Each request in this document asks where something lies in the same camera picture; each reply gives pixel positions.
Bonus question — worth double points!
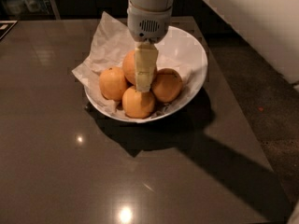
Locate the white bowl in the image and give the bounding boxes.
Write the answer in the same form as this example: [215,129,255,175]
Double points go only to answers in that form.
[84,27,207,123]

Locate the dark tray at table corner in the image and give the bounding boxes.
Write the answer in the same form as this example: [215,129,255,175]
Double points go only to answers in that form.
[0,21,17,40]

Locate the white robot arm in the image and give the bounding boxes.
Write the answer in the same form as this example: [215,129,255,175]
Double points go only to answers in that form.
[127,0,299,91]

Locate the orange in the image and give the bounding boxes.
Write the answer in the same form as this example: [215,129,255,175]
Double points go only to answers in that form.
[121,86,155,119]
[122,50,135,85]
[151,68,183,103]
[99,66,128,101]

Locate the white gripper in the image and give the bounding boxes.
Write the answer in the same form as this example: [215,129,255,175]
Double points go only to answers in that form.
[127,3,172,92]

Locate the white containers on shelf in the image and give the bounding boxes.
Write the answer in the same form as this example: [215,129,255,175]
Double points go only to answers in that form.
[0,0,52,16]

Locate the white crumpled paper liner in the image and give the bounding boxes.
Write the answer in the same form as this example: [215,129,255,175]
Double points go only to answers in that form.
[71,11,193,116]

